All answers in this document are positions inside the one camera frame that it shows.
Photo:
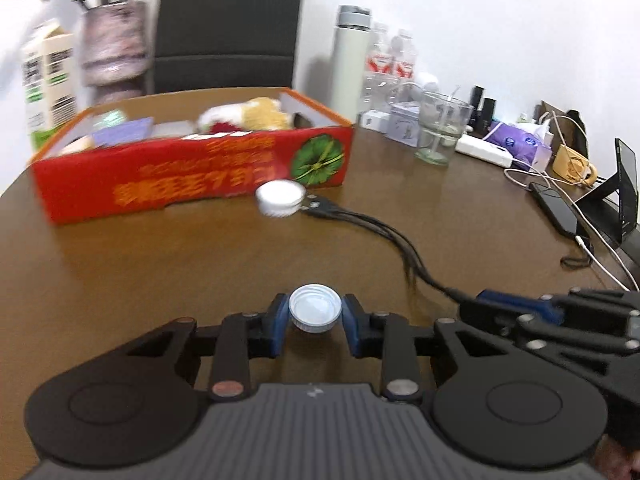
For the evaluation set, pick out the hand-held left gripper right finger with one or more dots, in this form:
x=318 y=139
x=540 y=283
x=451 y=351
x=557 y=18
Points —
x=350 y=325

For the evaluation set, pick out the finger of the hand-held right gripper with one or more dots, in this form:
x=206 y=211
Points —
x=490 y=317
x=530 y=305

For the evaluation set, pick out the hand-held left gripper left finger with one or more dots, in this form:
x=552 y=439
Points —
x=280 y=325

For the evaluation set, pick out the white bottle cap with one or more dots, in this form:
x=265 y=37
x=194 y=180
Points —
x=315 y=310

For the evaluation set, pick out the red cardboard box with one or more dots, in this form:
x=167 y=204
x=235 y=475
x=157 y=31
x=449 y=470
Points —
x=200 y=170

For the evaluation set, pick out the wooden desktop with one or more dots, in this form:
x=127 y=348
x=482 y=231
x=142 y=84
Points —
x=150 y=270

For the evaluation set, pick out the black smartphone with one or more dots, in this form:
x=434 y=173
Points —
x=557 y=207

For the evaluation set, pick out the white jar lid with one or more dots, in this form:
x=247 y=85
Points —
x=280 y=197

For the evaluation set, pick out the yellow round pouch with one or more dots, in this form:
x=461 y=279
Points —
x=575 y=165

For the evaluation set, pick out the white power strip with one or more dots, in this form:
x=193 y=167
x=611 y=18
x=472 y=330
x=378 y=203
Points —
x=482 y=150

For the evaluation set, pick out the purple tissue pack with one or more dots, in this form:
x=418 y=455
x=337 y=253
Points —
x=517 y=142

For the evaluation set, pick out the clear drinking glass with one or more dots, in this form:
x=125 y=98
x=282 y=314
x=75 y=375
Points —
x=442 y=130

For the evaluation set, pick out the black lipstick tube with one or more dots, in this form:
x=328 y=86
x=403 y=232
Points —
x=476 y=105
x=488 y=115

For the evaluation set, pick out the white printed box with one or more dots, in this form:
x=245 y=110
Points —
x=405 y=125

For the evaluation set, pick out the yellow plush toy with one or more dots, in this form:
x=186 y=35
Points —
x=267 y=112

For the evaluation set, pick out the white round plush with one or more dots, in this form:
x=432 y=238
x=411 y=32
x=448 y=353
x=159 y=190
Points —
x=220 y=112

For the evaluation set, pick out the white round gadget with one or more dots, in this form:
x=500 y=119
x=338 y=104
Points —
x=427 y=82

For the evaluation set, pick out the clear water bottle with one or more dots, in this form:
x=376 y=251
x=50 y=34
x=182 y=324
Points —
x=377 y=75
x=404 y=60

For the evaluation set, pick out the white thermos bottle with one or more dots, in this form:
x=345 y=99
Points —
x=350 y=70

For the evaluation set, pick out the clear wrapped packet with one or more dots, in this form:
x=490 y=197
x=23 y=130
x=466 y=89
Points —
x=111 y=119

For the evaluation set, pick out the black paper bag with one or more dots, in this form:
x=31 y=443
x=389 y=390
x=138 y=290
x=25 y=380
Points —
x=225 y=25

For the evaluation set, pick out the green white milk carton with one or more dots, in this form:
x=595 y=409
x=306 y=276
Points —
x=50 y=80

